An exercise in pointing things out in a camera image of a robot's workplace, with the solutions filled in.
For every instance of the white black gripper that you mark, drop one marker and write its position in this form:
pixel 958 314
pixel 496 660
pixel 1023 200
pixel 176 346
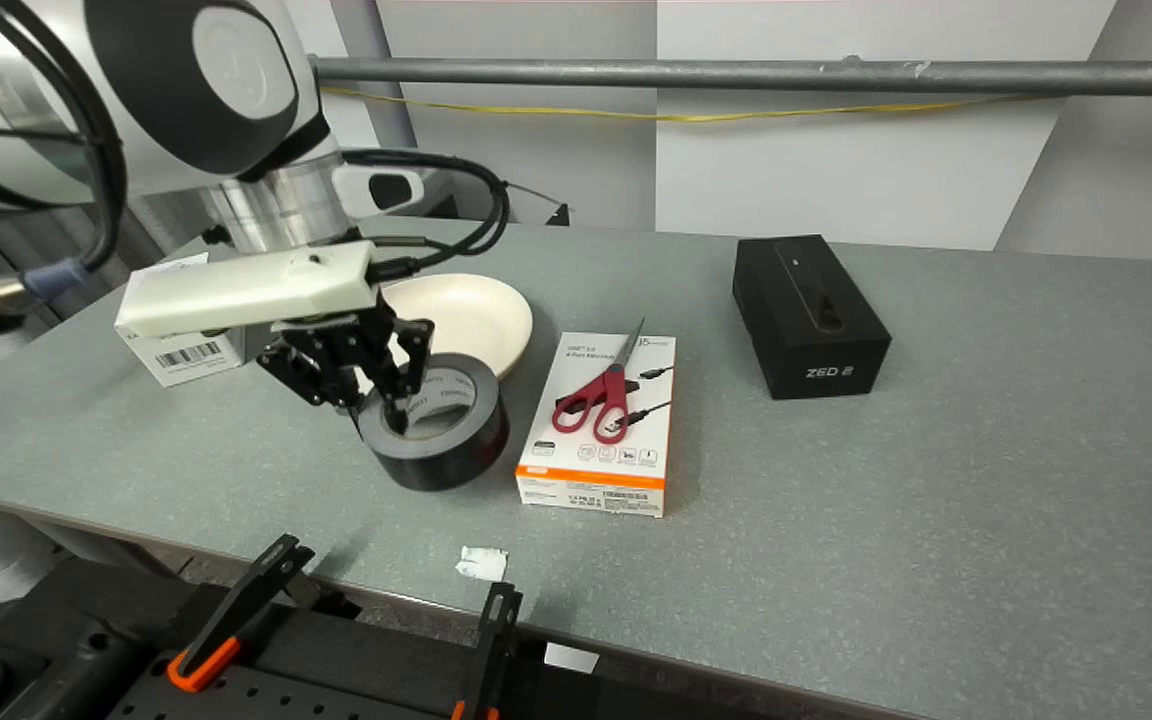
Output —
pixel 330 329

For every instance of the black masking tape roll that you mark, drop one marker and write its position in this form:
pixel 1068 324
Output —
pixel 458 424

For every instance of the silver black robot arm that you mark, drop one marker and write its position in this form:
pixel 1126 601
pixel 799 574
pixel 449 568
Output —
pixel 106 101

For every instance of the cream round plate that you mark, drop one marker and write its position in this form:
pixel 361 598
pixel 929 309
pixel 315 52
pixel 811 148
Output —
pixel 470 314

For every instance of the white tape piece on table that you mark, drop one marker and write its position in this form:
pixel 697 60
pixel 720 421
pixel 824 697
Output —
pixel 481 561

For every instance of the small white barcode box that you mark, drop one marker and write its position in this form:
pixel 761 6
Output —
pixel 188 356

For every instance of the white orange flat box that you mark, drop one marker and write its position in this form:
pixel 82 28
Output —
pixel 569 471

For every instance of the right black orange clamp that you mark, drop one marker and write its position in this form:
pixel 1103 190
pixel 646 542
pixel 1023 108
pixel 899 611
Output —
pixel 490 655

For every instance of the black orange clamp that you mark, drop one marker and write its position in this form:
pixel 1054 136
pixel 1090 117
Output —
pixel 490 655
pixel 219 645

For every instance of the left black orange clamp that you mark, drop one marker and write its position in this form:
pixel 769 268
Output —
pixel 219 645

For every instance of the white label sticker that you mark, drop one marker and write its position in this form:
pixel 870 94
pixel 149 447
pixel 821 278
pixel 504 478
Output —
pixel 569 658

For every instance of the black perforated workbench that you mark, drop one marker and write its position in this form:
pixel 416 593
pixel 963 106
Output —
pixel 94 645

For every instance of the black rectangular box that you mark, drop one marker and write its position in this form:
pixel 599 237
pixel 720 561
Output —
pixel 811 324

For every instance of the grey horizontal metal pipe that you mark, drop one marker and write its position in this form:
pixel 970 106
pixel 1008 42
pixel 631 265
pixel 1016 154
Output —
pixel 972 77

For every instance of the red handled scissors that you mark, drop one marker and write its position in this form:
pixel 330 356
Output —
pixel 601 406

